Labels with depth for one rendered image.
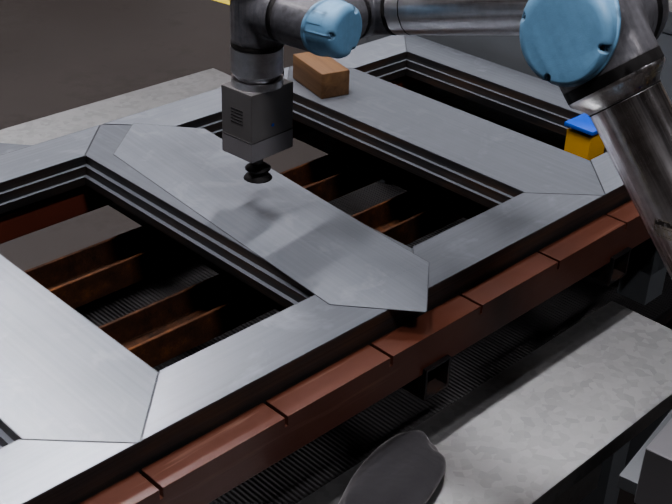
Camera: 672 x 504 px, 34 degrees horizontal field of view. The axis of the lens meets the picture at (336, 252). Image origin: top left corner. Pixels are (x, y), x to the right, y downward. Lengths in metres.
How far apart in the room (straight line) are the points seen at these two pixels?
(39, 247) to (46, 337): 1.96
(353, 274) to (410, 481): 0.30
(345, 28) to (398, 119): 0.55
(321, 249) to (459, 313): 0.22
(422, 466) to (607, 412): 0.32
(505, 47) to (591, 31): 1.10
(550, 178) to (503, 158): 0.10
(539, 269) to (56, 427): 0.74
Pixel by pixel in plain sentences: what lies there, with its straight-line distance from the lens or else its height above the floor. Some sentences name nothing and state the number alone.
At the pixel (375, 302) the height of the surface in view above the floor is 0.86.
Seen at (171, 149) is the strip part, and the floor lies 0.86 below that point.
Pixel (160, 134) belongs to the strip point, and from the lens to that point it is 1.90.
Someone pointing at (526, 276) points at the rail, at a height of 0.83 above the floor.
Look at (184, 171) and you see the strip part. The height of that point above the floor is 0.86.
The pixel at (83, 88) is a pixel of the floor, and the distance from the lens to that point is 4.46.
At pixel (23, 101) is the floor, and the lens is 4.37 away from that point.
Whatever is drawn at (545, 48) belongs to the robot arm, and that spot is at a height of 1.24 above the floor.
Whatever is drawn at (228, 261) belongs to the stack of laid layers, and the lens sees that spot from 1.57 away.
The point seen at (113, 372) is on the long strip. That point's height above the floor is 0.86.
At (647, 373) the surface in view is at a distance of 1.69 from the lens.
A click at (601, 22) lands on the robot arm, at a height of 1.28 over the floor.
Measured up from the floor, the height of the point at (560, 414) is 0.68.
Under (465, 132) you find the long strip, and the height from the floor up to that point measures 0.86.
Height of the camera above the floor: 1.63
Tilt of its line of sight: 30 degrees down
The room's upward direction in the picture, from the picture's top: 2 degrees clockwise
